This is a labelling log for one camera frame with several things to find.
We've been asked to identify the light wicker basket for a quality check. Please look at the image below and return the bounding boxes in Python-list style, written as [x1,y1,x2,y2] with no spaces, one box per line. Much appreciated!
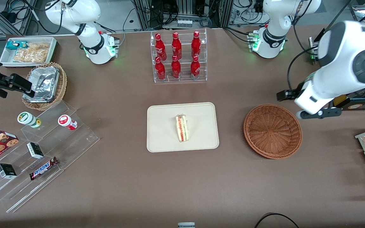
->
[22,62,67,111]

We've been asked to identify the small black carton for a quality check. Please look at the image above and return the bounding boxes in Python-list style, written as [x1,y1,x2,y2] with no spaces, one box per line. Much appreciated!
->
[27,142,44,159]
[0,163,17,180]

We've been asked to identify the black floor cable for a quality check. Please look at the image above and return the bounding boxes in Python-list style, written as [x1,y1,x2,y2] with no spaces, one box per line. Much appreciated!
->
[254,213,300,228]

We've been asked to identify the Snickers chocolate bar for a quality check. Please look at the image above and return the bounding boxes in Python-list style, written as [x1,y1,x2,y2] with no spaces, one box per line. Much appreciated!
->
[29,157,59,181]

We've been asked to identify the white plastic snack bin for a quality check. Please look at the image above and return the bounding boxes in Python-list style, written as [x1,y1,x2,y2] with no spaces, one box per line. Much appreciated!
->
[0,37,58,67]

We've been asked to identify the triangular layered sandwich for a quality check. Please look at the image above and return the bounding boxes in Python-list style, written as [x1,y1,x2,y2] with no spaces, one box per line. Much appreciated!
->
[175,115,189,143]

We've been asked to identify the red lidded small cup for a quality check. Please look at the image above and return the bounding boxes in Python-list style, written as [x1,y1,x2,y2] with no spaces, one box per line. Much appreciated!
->
[58,115,78,130]

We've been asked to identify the cream rectangular plastic tray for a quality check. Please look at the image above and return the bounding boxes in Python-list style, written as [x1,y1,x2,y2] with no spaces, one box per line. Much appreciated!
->
[147,102,220,153]

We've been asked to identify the green lidded sunflower cup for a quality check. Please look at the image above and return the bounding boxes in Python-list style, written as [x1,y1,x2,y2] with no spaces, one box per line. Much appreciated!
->
[17,112,42,129]

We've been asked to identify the clear bag of fried snacks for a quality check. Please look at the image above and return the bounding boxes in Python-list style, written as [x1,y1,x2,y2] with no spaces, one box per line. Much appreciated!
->
[27,42,50,53]
[13,48,48,63]

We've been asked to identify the clear acrylic bottle rack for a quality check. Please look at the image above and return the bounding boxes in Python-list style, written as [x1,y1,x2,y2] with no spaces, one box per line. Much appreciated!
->
[150,28,208,83]

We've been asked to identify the teal snack packet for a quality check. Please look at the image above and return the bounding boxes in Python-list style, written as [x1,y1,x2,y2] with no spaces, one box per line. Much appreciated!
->
[6,41,28,50]

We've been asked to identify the aluminium foil container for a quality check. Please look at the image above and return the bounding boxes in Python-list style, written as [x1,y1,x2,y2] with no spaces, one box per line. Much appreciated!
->
[22,66,60,103]

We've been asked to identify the black power adapter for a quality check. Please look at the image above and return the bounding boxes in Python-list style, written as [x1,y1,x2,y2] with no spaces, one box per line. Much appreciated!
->
[0,11,16,22]

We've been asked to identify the red cola bottle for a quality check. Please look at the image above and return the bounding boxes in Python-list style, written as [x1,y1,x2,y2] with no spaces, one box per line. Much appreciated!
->
[190,55,201,79]
[191,31,202,58]
[155,56,166,80]
[171,55,182,79]
[155,33,167,61]
[172,32,182,60]

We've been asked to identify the clear acrylic stepped shelf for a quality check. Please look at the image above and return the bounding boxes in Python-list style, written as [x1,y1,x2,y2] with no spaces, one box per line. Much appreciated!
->
[0,100,100,213]

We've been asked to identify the brown round wicker basket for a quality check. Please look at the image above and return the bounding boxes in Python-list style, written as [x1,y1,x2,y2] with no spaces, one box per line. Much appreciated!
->
[243,104,303,159]

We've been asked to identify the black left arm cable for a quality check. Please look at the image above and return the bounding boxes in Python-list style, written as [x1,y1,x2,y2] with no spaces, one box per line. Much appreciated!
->
[286,46,319,92]

